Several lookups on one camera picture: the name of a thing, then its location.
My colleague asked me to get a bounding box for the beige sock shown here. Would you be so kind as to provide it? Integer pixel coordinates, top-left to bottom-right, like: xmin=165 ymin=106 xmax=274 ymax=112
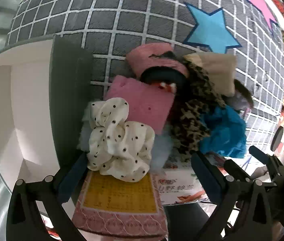
xmin=183 ymin=53 xmax=238 ymax=97

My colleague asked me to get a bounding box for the pink fluffy cloth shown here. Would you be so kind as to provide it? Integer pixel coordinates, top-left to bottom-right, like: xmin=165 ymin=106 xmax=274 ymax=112
xmin=105 ymin=75 xmax=175 ymax=135

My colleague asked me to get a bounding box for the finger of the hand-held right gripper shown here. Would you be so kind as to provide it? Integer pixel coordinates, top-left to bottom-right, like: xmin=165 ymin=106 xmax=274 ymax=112
xmin=248 ymin=145 xmax=284 ymax=228

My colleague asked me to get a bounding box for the grey storage box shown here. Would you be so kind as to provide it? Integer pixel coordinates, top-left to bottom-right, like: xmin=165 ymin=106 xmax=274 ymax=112
xmin=0 ymin=35 xmax=93 ymax=181

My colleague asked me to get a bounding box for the black round disc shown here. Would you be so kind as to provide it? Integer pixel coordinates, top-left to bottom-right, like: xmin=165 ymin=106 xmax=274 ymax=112
xmin=271 ymin=126 xmax=284 ymax=151

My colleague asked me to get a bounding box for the pink and black sock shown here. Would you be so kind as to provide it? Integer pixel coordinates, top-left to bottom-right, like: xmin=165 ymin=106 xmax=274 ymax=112
xmin=125 ymin=43 xmax=190 ymax=93

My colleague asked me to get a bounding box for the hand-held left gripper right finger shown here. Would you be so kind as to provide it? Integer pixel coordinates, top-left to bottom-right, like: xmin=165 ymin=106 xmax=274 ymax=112
xmin=191 ymin=152 xmax=274 ymax=241

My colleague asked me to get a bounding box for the grey checked tablecloth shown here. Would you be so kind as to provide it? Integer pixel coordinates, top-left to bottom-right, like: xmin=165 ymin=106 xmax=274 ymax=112
xmin=5 ymin=0 xmax=284 ymax=156

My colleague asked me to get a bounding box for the leopard print cloth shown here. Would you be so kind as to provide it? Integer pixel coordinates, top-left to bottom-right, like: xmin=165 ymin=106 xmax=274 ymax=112
xmin=171 ymin=55 xmax=226 ymax=161

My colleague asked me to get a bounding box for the pink tissue pack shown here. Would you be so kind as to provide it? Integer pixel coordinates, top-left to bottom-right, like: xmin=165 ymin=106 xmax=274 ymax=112
xmin=72 ymin=171 xmax=169 ymax=238

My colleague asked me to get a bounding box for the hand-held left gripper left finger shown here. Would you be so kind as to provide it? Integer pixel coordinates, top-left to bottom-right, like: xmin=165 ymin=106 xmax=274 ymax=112
xmin=7 ymin=152 xmax=88 ymax=241

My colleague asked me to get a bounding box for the white printed tissue pack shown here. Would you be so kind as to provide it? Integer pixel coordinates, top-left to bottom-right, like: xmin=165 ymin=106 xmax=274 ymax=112
xmin=154 ymin=153 xmax=232 ymax=206

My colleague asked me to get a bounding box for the white polka dot scrunchie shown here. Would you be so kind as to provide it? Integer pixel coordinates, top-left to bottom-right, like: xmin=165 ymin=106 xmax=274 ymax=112
xmin=85 ymin=97 xmax=156 ymax=182

